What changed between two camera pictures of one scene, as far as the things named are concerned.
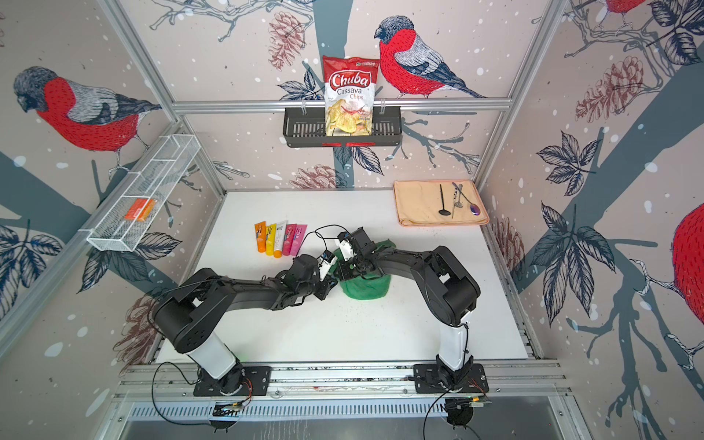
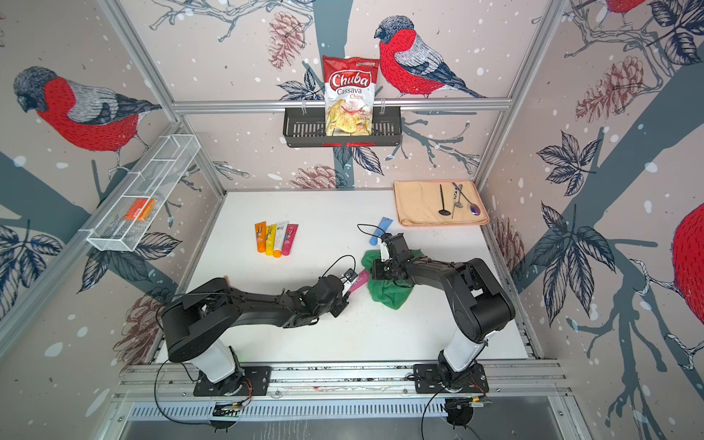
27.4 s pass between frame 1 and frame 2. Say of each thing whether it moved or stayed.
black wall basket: stayed
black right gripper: moved
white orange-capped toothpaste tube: stayed
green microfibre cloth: moved
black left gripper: moved
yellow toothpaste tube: stayed
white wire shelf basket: stayed
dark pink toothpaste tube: stayed
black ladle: stayed
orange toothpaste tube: stayed
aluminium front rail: stayed
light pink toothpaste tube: moved
